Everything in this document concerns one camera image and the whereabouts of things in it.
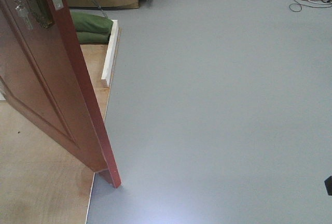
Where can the brown wooden door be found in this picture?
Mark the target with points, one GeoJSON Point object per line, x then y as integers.
{"type": "Point", "coordinates": [45, 78]}

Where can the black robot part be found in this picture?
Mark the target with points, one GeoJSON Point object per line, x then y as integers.
{"type": "Point", "coordinates": [328, 185]}

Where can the far white wooden batten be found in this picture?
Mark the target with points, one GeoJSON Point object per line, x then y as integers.
{"type": "Point", "coordinates": [110, 58]}

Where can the lower green sandbag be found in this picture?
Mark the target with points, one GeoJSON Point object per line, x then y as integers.
{"type": "Point", "coordinates": [92, 38]}

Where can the green sandbag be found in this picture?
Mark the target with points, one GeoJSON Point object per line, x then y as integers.
{"type": "Point", "coordinates": [84, 22]}
{"type": "Point", "coordinates": [92, 38]}

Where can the upper green sandbag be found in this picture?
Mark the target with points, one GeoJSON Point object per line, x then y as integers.
{"type": "Point", "coordinates": [84, 22]}

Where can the plywood floor panel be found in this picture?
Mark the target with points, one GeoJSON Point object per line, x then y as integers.
{"type": "Point", "coordinates": [40, 181]}

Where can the silver keys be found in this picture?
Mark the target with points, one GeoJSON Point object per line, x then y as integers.
{"type": "Point", "coordinates": [23, 13]}

